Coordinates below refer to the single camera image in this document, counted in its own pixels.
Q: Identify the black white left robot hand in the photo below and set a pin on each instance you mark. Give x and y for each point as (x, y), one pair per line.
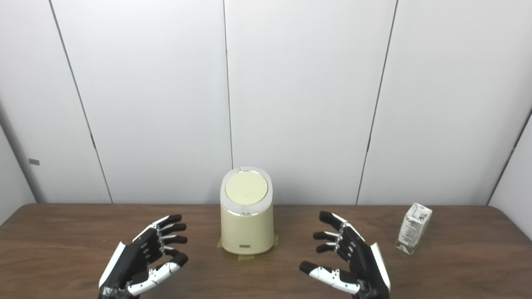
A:
(129, 261)

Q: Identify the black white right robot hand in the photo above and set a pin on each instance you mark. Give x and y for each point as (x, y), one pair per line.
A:
(365, 265)

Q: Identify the white green milk carton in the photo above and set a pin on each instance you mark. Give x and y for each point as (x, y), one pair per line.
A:
(412, 229)

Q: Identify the cream-colored cylindrical bin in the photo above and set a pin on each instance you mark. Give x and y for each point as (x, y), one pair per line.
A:
(247, 230)

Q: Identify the cream round bin lid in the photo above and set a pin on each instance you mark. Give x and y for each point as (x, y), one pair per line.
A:
(246, 187)

